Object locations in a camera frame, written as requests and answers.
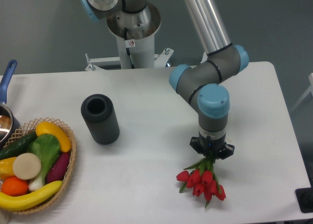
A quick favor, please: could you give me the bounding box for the orange fruit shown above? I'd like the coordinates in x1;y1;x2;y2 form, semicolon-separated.
1;177;28;197

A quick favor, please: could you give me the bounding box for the purple sweet potato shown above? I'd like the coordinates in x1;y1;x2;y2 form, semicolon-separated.
45;153;70;183

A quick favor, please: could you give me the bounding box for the yellow banana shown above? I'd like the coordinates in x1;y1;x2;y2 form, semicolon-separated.
0;180;63;212

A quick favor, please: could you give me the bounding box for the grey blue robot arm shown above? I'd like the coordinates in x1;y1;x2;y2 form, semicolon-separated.
79;0;249;159

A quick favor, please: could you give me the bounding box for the beige round disc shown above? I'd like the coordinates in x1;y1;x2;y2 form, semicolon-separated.
13;153;41;180

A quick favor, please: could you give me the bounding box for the red tulip bouquet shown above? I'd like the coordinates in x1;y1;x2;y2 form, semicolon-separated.
176;155;226;207

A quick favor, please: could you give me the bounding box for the blue handled saucepan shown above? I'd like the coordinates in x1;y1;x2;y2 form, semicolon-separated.
0;60;20;149

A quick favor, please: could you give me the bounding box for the white frame at right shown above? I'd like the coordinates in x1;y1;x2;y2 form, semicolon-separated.
291;73;313;114

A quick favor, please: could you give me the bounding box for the green bok choy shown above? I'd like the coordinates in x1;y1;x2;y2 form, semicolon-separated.
27;134;60;192

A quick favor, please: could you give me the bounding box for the dark grey ribbed vase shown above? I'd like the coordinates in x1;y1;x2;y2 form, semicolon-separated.
81;94;120;145

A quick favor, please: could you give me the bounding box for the black cable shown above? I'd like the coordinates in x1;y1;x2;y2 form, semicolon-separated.
123;27;135;69

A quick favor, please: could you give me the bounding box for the green cucumber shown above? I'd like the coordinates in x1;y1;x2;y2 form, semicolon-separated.
0;132;37;160

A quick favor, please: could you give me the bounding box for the woven wicker basket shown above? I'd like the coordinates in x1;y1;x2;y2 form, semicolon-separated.
0;117;76;214

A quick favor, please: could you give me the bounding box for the yellow bell pepper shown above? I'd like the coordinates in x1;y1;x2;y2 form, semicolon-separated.
0;157;17;180

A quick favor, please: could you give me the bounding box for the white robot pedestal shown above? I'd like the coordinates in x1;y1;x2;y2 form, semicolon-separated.
85;2;174;71

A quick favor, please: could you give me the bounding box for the black device at edge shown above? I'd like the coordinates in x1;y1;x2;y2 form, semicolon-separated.
295;187;313;213

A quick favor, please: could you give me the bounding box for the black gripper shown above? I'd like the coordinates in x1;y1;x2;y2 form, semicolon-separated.
190;134;235;164

